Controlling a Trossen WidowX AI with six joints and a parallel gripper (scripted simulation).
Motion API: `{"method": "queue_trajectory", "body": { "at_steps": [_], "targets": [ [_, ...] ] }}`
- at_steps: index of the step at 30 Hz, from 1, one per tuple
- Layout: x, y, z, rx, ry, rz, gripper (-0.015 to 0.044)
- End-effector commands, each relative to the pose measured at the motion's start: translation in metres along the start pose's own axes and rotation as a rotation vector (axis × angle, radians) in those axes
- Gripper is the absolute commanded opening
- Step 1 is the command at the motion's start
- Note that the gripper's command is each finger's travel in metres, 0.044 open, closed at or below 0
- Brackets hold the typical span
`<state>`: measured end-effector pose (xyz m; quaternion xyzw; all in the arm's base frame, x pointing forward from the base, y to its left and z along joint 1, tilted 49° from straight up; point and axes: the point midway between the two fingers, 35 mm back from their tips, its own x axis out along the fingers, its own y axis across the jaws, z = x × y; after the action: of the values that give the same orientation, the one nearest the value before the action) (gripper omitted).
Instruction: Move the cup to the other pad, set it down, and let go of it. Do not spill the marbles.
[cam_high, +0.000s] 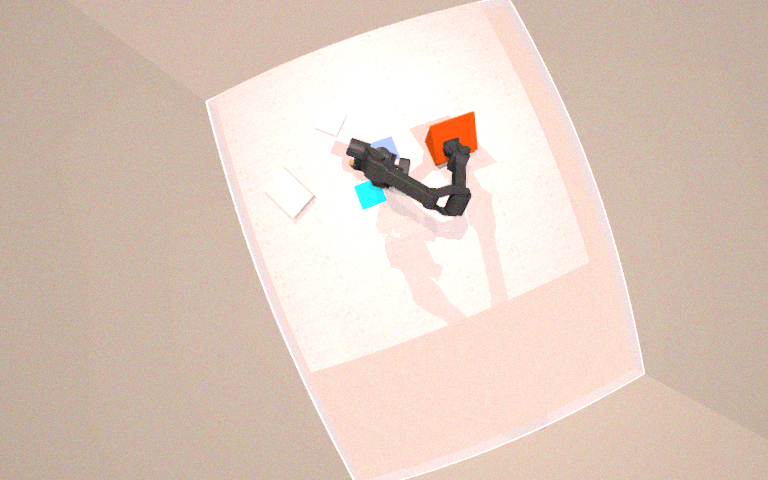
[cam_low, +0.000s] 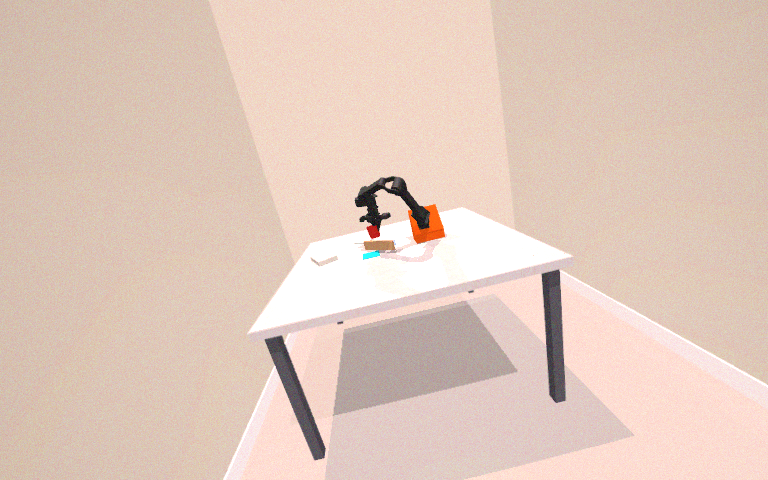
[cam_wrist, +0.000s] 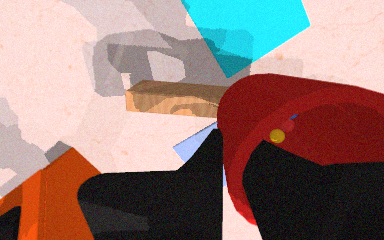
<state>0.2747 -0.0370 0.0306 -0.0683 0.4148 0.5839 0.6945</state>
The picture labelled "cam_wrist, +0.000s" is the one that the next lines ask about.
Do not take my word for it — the red cup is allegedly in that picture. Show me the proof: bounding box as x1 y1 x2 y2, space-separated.
217 73 384 226

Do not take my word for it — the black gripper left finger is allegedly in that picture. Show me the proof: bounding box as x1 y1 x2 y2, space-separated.
77 128 223 240

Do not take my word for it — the yellow marble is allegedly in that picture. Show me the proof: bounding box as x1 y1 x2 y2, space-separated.
270 129 285 143

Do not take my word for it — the wooden bar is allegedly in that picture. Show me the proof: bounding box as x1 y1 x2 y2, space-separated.
125 80 229 118

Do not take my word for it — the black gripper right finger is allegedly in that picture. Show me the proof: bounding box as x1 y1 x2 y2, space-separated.
242 140 384 240

